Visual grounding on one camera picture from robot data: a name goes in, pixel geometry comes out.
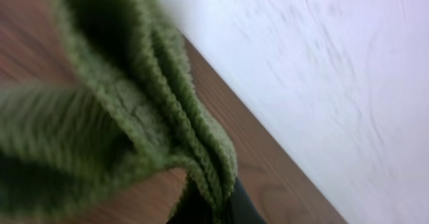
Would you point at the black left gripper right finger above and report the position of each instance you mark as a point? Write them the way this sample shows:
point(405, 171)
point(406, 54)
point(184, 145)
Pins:
point(241, 208)

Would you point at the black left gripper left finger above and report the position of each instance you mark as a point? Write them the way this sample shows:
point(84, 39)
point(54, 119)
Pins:
point(192, 208)

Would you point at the light green microfiber cloth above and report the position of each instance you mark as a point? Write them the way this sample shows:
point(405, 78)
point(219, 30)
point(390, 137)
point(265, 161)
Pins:
point(134, 113)

